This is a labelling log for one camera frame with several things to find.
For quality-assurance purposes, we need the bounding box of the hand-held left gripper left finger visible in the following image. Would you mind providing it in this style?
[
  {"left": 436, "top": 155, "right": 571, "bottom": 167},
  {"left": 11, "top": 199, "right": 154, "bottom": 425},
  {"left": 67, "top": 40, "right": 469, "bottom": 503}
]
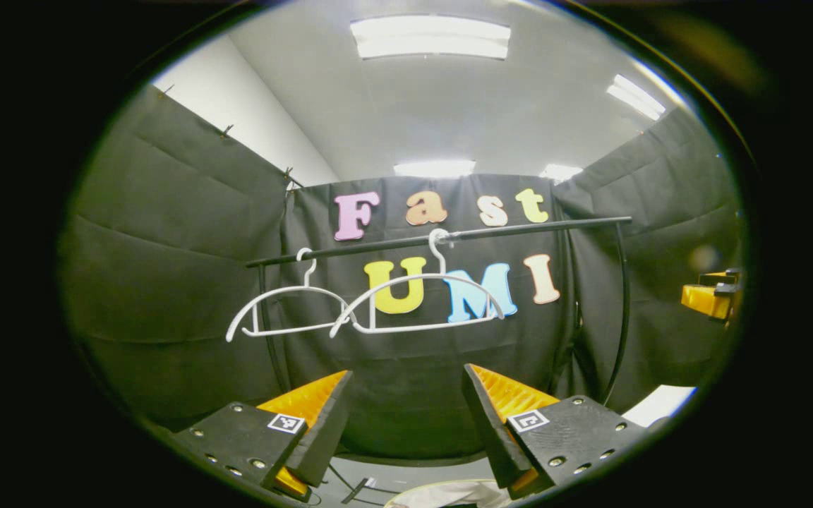
[{"left": 170, "top": 370, "right": 354, "bottom": 503}]

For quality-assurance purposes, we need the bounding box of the large rectangular ceiling light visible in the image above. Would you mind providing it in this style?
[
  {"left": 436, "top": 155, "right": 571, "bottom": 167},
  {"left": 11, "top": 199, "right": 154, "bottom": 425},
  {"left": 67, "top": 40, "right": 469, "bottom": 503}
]
[{"left": 350, "top": 16, "right": 512, "bottom": 60}]

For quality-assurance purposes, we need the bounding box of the black metal clothes rack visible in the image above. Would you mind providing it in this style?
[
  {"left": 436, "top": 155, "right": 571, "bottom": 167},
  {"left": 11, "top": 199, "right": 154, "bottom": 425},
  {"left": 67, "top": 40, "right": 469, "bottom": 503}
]
[{"left": 246, "top": 216, "right": 633, "bottom": 406}]

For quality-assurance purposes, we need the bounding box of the white fabric laundry hamper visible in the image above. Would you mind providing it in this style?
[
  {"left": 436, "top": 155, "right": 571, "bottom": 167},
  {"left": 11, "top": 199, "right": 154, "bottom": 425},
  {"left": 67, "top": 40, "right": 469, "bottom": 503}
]
[{"left": 384, "top": 480, "right": 513, "bottom": 508}]

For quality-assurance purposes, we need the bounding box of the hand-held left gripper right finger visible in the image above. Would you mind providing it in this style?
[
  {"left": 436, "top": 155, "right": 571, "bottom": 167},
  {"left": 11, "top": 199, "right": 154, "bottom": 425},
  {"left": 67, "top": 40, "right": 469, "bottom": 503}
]
[{"left": 463, "top": 363, "right": 651, "bottom": 500}]

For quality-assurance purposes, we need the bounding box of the white plastic clothes hanger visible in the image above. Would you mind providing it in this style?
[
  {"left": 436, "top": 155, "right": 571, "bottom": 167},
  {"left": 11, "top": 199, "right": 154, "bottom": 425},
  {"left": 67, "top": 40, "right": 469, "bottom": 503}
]
[
  {"left": 329, "top": 228, "right": 506, "bottom": 339},
  {"left": 227, "top": 248, "right": 358, "bottom": 344}
]

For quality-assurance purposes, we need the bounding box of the black backdrop cloth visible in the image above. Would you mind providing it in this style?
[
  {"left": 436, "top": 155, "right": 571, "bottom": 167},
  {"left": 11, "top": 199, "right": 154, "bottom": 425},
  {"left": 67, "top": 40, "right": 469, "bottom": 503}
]
[{"left": 61, "top": 85, "right": 746, "bottom": 459}]

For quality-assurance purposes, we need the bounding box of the black cable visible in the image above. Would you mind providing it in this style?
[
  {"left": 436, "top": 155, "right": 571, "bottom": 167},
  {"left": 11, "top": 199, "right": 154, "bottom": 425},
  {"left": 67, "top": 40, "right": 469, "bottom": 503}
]
[{"left": 327, "top": 462, "right": 407, "bottom": 495}]

